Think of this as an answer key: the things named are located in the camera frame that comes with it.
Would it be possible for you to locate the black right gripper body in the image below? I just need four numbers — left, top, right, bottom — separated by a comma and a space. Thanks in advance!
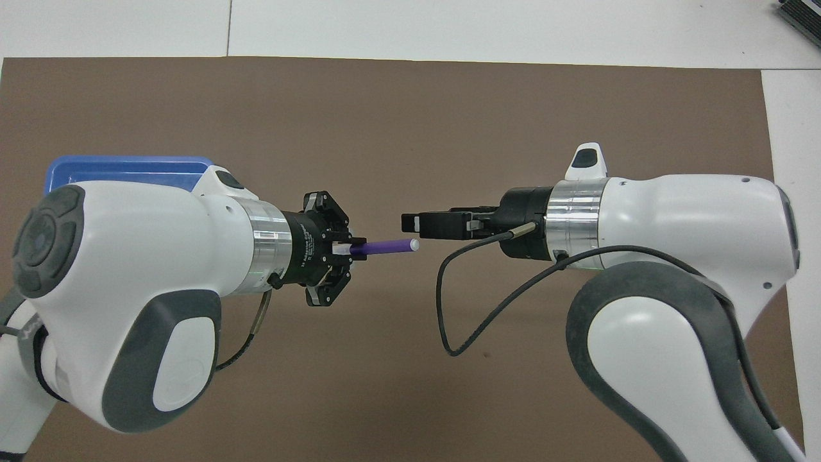
478, 186, 556, 261

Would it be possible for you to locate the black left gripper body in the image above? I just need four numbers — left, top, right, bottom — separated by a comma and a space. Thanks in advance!
279, 205, 342, 291

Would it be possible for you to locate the purple pen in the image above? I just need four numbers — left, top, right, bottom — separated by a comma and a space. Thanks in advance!
334, 239, 420, 257

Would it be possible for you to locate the brown table mat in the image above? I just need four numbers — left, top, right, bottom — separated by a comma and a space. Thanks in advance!
0, 56, 807, 462

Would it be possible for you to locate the blue plastic tray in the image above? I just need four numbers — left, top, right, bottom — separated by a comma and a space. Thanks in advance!
44, 155, 214, 196

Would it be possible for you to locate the grey ribbed device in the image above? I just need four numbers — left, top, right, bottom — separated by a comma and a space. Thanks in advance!
776, 0, 821, 49

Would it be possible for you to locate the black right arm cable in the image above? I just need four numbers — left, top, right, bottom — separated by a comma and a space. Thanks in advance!
436, 223, 780, 462

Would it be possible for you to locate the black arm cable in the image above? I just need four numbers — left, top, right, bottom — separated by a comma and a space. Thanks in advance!
436, 223, 780, 462
215, 273, 283, 373

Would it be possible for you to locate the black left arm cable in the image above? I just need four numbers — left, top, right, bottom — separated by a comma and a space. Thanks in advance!
215, 273, 283, 373

